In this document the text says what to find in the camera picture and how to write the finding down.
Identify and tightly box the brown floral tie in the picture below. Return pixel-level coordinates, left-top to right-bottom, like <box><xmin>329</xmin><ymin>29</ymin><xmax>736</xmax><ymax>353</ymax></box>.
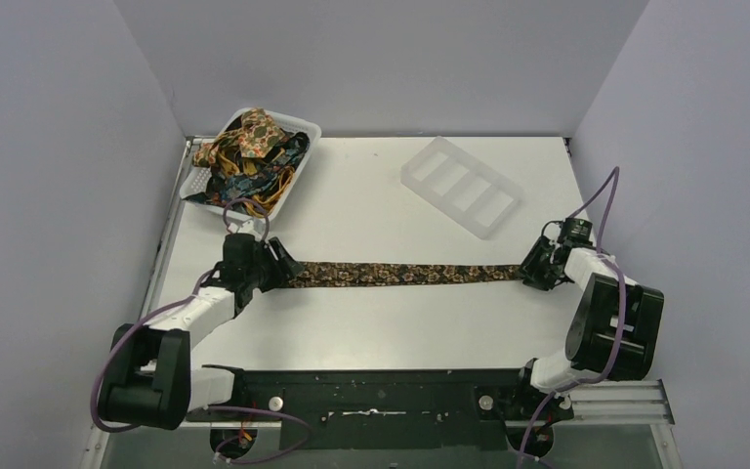
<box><xmin>284</xmin><ymin>261</ymin><xmax>522</xmax><ymax>288</ymax></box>

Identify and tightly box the clear compartment tray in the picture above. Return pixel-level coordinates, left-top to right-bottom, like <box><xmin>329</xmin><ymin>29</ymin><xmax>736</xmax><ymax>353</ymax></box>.
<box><xmin>400</xmin><ymin>136</ymin><xmax>524</xmax><ymax>239</ymax></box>

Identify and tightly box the white plastic basket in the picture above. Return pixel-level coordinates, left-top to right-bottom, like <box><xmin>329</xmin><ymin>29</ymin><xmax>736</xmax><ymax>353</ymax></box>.
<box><xmin>180</xmin><ymin>107</ymin><xmax>321</xmax><ymax>220</ymax></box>

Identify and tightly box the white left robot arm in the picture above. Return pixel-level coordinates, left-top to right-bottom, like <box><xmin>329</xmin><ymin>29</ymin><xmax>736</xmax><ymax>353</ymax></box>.
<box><xmin>90</xmin><ymin>234</ymin><xmax>305</xmax><ymax>433</ymax></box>

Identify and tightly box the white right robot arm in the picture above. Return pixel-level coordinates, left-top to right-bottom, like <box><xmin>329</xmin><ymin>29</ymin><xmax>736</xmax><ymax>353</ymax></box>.
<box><xmin>521</xmin><ymin>218</ymin><xmax>665</xmax><ymax>394</ymax></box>

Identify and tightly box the yellow striped tie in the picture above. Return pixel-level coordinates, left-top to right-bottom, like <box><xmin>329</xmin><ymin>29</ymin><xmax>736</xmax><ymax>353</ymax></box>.
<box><xmin>205</xmin><ymin>152</ymin><xmax>303</xmax><ymax>212</ymax></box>

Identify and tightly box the dark blue patterned tie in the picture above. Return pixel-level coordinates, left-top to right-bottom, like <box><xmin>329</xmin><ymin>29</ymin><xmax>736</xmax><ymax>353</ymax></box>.
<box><xmin>193</xmin><ymin>132</ymin><xmax>311</xmax><ymax>210</ymax></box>

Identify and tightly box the orange paisley tie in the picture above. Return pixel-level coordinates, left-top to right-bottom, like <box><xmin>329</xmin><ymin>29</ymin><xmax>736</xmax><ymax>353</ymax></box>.
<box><xmin>192</xmin><ymin>107</ymin><xmax>291</xmax><ymax>176</ymax></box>

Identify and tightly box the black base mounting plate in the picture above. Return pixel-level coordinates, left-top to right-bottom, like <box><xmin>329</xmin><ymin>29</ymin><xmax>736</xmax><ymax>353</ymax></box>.
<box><xmin>187</xmin><ymin>368</ymin><xmax>574</xmax><ymax>451</ymax></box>

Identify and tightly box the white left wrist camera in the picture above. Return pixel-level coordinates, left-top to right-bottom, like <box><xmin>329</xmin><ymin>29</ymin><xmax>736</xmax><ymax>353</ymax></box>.
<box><xmin>228</xmin><ymin>219</ymin><xmax>264</xmax><ymax>238</ymax></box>

